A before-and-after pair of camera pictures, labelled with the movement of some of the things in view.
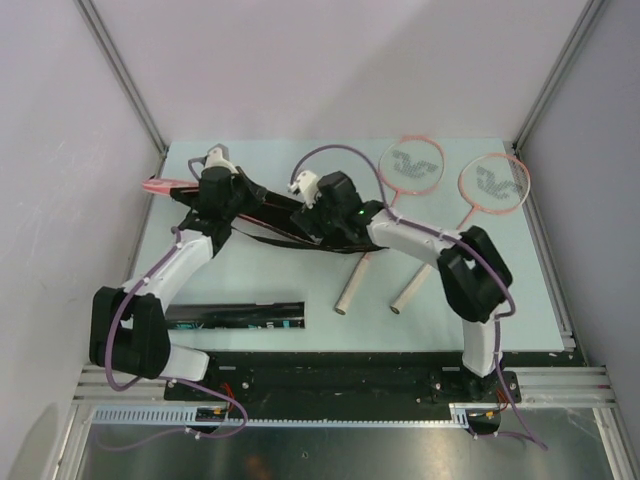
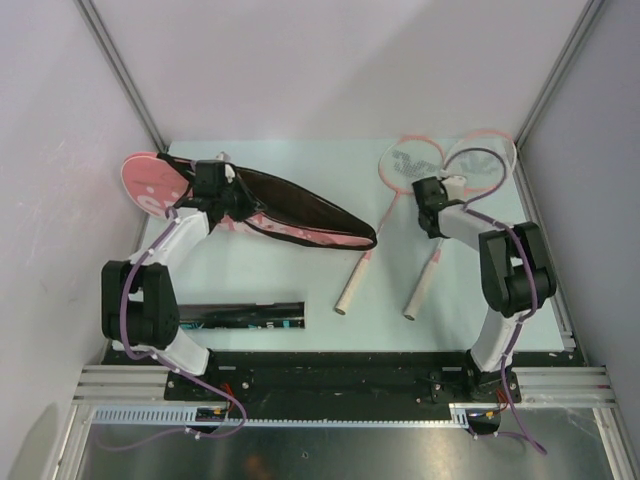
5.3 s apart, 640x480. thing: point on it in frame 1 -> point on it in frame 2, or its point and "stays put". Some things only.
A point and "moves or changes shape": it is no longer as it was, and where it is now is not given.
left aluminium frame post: [124, 74] stays put
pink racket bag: [256, 214] moves or changes shape
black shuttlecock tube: [269, 315] stays put
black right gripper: [305, 218] -> [444, 236]
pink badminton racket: [409, 165] stays put
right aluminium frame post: [568, 55] stays put
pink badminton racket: [496, 183] -> [486, 159]
